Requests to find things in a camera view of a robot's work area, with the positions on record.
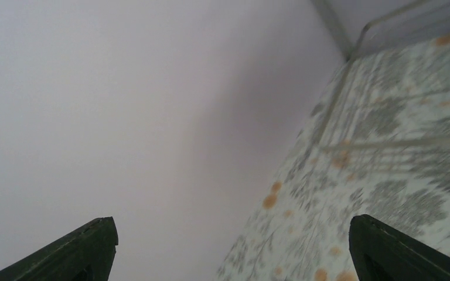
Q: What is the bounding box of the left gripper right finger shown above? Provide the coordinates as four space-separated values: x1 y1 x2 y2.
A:
349 214 450 281

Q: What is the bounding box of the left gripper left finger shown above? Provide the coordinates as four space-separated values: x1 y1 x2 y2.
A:
0 217 118 280

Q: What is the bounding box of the floral patterned table mat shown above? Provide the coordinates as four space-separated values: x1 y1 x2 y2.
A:
215 27 450 281

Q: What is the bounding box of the metal wire dish rack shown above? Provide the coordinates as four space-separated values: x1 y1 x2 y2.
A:
317 1 450 177

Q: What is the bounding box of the right aluminium corner post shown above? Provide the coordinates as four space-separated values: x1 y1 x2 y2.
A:
311 0 353 61

